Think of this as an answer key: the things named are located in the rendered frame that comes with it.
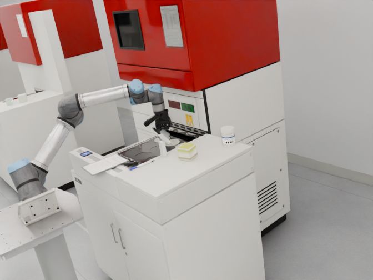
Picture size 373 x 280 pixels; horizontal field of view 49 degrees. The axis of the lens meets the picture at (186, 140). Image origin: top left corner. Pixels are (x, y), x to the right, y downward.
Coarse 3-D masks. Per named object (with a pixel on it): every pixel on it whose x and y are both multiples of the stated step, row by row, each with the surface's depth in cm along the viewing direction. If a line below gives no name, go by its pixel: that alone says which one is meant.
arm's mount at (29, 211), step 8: (48, 192) 200; (32, 200) 196; (40, 200) 198; (48, 200) 201; (56, 200) 203; (24, 208) 195; (32, 208) 197; (40, 208) 199; (48, 208) 201; (56, 208) 206; (24, 216) 195; (32, 216) 198; (40, 216) 200; (24, 224) 198
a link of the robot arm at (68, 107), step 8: (136, 80) 218; (112, 88) 219; (120, 88) 219; (128, 88) 219; (136, 88) 217; (72, 96) 216; (80, 96) 217; (88, 96) 217; (96, 96) 217; (104, 96) 218; (112, 96) 218; (120, 96) 219; (128, 96) 221; (136, 96) 224; (64, 104) 216; (72, 104) 215; (80, 104) 216; (88, 104) 218; (96, 104) 220; (64, 112) 218; (72, 112) 219
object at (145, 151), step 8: (144, 144) 251; (152, 144) 249; (176, 144) 243; (120, 152) 244; (128, 152) 243; (136, 152) 241; (144, 152) 239; (152, 152) 237; (136, 160) 230; (144, 160) 228
